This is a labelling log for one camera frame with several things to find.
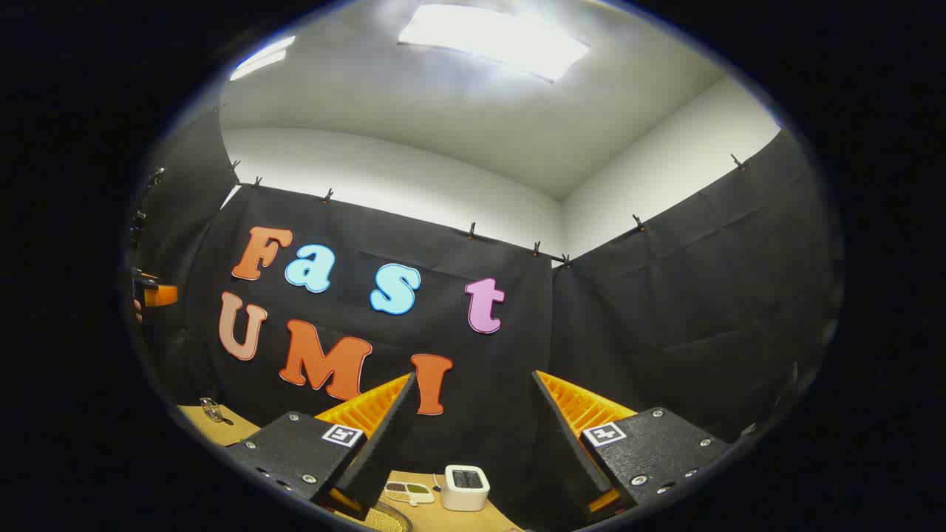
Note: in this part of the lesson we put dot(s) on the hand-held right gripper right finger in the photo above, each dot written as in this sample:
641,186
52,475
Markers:
565,451

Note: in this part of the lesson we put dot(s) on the narrow ceiling light panel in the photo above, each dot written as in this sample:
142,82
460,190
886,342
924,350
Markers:
259,59

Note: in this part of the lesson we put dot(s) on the pile of yellow soybeans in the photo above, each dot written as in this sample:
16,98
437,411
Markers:
384,523

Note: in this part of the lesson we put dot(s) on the black backdrop cloth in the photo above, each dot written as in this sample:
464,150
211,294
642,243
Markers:
665,318

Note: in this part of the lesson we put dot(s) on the row of black cloth clips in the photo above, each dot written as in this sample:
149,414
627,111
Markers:
471,230

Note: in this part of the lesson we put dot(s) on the white divided bean tray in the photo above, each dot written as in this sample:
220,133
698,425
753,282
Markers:
409,491

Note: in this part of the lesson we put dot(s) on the white toaster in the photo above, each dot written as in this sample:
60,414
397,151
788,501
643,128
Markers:
465,495

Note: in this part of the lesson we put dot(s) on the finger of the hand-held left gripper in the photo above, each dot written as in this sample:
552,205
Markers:
161,295

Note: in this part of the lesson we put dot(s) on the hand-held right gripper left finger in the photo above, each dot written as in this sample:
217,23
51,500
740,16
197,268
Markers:
384,451

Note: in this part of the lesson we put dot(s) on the large ceiling light panel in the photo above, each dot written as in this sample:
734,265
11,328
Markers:
495,37

